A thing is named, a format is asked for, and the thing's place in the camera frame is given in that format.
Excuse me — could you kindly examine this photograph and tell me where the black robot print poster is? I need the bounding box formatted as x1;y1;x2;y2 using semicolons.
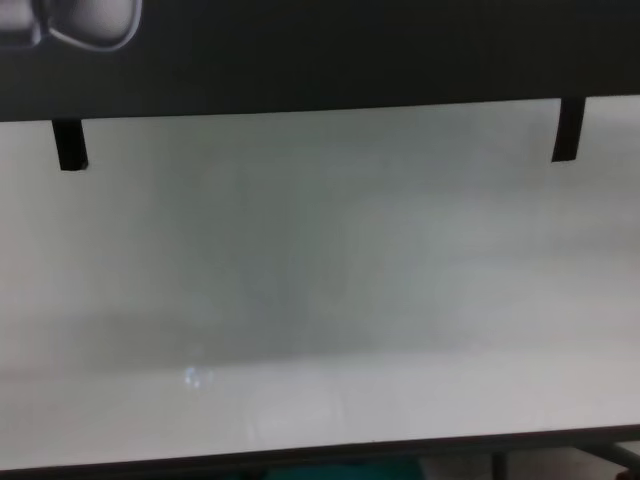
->
0;0;640;124

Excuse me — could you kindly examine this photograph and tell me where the teal object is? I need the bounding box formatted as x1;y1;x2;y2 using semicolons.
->
259;459;421;480

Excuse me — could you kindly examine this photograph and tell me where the black metal table frame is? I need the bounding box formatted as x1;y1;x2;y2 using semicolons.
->
0;424;640;480

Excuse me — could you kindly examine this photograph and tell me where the black tape frame outline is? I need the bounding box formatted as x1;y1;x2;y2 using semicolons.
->
51;97;586;172

